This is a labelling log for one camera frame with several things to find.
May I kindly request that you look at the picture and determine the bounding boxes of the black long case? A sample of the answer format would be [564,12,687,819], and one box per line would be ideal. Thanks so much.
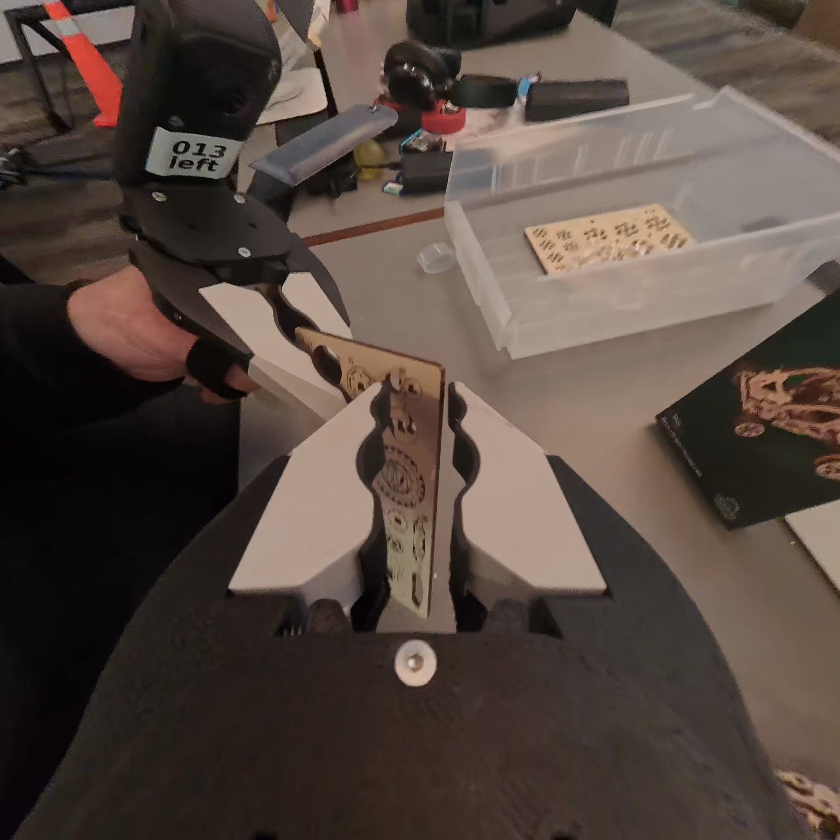
[524,77,631,123]

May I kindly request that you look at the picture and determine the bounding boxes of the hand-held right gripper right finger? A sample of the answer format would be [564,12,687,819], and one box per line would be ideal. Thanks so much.
[446,381,609,624]

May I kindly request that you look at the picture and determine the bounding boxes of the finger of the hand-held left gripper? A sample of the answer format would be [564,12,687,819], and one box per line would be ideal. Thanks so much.
[199,282,347,422]
[281,271,350,340]

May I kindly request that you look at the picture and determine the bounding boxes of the red tape roll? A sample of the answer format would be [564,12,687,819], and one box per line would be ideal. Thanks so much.
[420,104,467,136]

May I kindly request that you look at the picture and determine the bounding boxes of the person's left forearm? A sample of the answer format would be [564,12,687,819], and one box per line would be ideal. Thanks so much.
[0,256,88,424]

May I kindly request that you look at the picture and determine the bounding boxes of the black power adapter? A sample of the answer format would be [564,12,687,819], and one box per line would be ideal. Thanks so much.
[399,150,455,196]

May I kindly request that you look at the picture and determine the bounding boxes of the yellow ball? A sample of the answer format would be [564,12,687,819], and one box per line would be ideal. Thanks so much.
[353,136,389,182]

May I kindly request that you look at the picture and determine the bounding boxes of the striped orange traffic cone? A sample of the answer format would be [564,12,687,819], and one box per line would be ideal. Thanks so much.
[42,0,123,130]

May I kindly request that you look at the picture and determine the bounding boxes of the white tablet stand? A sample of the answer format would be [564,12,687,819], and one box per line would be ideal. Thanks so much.
[255,64,330,127]

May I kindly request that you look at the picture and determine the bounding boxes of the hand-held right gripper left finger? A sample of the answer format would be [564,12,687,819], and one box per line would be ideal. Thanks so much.
[227,382,388,618]

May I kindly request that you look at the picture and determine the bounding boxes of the grey long case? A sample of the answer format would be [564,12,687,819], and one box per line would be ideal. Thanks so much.
[248,103,400,193]

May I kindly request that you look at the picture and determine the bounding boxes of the wooden sheet piece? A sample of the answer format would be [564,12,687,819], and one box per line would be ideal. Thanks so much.
[293,326,447,622]

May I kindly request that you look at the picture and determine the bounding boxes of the person's left hand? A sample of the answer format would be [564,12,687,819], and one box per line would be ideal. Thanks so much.
[67,266,261,404]

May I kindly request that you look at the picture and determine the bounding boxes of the black headphones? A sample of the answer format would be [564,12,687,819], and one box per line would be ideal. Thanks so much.
[382,39,519,111]

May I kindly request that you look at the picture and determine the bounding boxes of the clear plastic bin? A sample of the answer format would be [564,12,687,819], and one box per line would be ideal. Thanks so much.
[443,84,840,361]

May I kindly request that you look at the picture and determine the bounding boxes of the dark model kit box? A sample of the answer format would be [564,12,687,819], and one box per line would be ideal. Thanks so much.
[655,289,840,531]

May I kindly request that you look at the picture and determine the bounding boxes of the black bag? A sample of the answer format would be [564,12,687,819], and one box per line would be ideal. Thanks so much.
[406,0,619,48]

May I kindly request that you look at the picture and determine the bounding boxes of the white mat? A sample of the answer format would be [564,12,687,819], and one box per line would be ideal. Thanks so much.
[784,499,840,593]

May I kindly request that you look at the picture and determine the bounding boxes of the patterned wooden parts sheet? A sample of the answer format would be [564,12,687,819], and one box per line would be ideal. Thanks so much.
[524,203,698,278]

